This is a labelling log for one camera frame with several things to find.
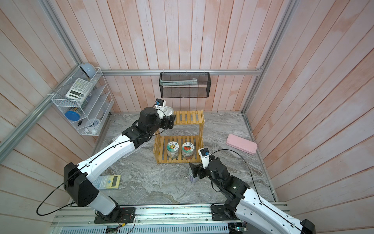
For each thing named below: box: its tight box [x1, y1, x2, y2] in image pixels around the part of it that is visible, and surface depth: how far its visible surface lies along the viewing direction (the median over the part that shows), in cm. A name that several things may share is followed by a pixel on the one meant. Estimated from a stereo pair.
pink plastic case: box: [225, 134, 258, 156], surface depth 103 cm
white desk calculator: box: [64, 78, 94, 102], surface depth 78 cm
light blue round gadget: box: [78, 62, 96, 79], surface depth 84 cm
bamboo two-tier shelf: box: [152, 109, 206, 164], surface depth 93 cm
